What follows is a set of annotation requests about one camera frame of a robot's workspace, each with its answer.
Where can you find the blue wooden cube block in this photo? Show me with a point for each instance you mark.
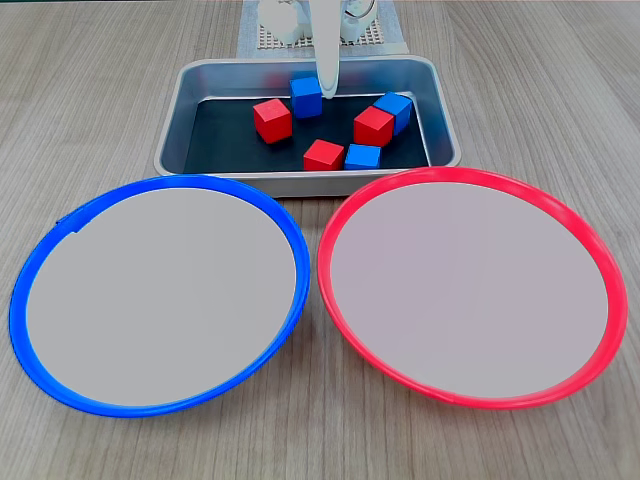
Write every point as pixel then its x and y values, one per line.
pixel 305 100
pixel 397 107
pixel 362 157

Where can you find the red wooden cube block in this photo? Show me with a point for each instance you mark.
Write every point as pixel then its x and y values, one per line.
pixel 272 122
pixel 322 156
pixel 372 127

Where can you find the silver metal tray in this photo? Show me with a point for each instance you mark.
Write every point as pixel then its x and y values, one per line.
pixel 200 80

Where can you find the black tray liner mat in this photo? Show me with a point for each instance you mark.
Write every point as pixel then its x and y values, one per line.
pixel 225 140

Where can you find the white mesh grid mat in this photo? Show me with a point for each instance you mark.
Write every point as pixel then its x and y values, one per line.
pixel 372 40

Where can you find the translucent white sheet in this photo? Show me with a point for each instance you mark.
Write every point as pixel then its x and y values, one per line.
pixel 247 35

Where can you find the red rimmed white dish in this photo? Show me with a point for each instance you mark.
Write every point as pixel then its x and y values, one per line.
pixel 475 300

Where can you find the blue rimmed white dish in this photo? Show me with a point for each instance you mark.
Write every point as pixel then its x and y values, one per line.
pixel 150 300

